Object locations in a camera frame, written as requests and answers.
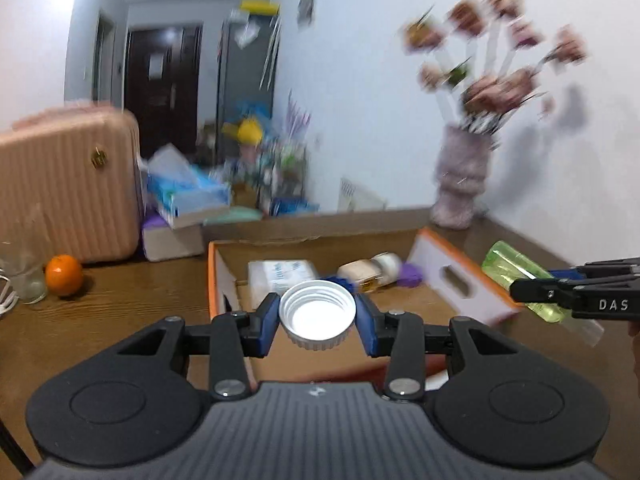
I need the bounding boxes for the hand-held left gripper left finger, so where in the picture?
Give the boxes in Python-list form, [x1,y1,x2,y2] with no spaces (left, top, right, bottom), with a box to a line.
[115,292,281,402]

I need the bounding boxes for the orange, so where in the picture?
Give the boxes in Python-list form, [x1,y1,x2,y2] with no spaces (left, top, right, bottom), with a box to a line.
[45,255,84,297]

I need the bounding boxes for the blue ridged lid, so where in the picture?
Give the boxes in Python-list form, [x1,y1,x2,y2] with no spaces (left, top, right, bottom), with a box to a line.
[321,275,359,294]

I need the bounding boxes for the clear green bottle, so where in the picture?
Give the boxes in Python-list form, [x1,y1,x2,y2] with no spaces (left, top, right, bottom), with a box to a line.
[481,241,605,349]

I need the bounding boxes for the white ridged lid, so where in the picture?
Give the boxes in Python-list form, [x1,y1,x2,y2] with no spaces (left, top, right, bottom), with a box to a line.
[278,280,357,352]

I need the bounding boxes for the rack of small bottles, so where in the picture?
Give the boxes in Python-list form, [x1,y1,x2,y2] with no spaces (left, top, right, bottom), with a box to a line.
[257,140,306,197]

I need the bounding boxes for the white vented panel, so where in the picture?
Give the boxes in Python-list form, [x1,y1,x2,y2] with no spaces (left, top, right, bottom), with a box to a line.
[339,177,387,212]

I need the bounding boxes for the pink ribbed suitcase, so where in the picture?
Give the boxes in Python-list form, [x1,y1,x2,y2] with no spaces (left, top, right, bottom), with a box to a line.
[0,101,142,265]

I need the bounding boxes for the dark entrance door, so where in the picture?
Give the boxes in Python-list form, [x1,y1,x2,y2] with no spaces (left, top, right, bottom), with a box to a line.
[124,22,204,162]

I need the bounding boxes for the red cardboard box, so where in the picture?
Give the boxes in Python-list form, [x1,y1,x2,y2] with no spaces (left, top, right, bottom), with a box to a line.
[207,227,524,392]

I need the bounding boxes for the paper sheet on refrigerator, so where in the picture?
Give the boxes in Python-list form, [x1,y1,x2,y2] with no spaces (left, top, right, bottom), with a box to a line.
[235,20,259,49]

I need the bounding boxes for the clear glass cup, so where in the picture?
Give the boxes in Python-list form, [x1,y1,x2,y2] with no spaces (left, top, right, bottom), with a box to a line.
[0,240,49,305]

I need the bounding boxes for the grey refrigerator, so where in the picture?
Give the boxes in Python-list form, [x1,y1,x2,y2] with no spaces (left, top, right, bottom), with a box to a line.
[216,12,281,171]

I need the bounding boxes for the white hanging straps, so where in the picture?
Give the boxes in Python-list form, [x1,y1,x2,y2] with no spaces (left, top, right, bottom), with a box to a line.
[260,15,281,89]

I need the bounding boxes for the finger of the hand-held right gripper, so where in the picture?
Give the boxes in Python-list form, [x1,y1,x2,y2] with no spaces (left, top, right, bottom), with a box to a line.
[549,258,640,282]
[510,277,588,307]

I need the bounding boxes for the white cable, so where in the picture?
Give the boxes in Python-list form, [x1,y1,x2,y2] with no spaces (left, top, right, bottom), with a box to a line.
[0,274,19,319]

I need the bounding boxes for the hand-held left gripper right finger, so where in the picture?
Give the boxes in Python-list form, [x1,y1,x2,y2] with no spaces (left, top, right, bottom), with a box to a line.
[356,292,522,404]

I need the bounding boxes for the pale green packet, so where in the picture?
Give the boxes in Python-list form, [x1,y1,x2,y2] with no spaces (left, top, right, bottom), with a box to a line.
[204,206,264,226]

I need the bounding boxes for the yellow box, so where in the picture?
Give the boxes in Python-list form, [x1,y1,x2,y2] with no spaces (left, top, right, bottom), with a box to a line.
[240,0,281,15]

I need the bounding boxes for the pink textured vase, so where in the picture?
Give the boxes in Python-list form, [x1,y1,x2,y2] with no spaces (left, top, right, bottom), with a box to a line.
[431,125,494,231]

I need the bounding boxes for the blue packet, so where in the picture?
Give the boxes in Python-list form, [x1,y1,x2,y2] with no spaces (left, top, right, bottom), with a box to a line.
[272,199,321,216]

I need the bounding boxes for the dried pink roses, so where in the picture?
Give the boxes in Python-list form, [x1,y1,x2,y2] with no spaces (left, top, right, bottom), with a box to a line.
[400,0,591,137]

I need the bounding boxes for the white and purple box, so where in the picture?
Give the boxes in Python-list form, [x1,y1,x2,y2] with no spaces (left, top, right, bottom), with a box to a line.
[141,210,206,263]

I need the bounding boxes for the wall picture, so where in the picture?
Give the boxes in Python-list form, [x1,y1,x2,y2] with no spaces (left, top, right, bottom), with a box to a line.
[297,0,319,29]

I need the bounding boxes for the purple dried flower bunch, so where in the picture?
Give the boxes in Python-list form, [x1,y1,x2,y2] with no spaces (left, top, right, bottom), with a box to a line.
[282,89,311,142]

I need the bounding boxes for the blue tissue box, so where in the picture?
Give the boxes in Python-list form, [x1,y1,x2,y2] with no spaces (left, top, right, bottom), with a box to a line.
[145,144,232,229]

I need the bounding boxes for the purple ridged lid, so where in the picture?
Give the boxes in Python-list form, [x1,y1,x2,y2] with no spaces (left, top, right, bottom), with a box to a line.
[400,261,426,286]

